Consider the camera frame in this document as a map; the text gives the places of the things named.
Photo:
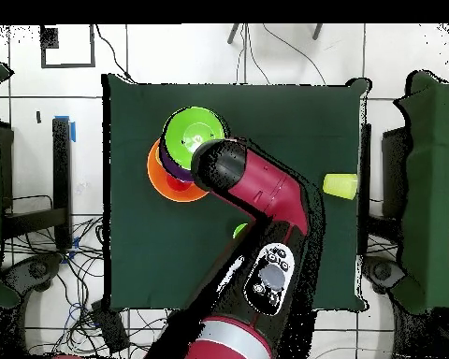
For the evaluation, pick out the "orange-red cup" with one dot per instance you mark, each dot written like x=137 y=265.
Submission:
x=176 y=185

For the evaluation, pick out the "purple bowl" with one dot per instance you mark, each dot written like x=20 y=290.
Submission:
x=172 y=166

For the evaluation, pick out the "large yellow-orange bowl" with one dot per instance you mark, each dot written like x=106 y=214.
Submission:
x=155 y=179

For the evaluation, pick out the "green bowl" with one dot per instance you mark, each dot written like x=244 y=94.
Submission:
x=183 y=131

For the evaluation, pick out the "yellow tapered cup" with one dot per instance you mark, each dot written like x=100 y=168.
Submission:
x=340 y=186

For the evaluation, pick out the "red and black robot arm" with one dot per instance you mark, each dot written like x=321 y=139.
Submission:
x=269 y=187

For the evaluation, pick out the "green stepped cup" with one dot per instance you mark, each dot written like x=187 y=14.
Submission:
x=239 y=230

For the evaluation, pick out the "dark green tablecloth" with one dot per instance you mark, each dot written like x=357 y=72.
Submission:
x=153 y=243

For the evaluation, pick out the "grey tripod leg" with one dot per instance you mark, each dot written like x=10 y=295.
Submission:
x=233 y=34
x=317 y=31

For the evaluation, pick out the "blue tape strip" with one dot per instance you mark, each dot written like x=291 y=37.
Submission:
x=73 y=132

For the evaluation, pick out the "black stand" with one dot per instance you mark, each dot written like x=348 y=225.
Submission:
x=61 y=168

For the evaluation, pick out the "black box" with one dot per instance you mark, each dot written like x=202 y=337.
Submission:
x=394 y=168

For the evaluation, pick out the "grey office chair base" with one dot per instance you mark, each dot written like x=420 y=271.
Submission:
x=381 y=271

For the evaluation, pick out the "black power strip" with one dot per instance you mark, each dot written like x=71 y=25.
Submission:
x=110 y=329

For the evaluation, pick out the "dark office chair base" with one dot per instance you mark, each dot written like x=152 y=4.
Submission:
x=37 y=269

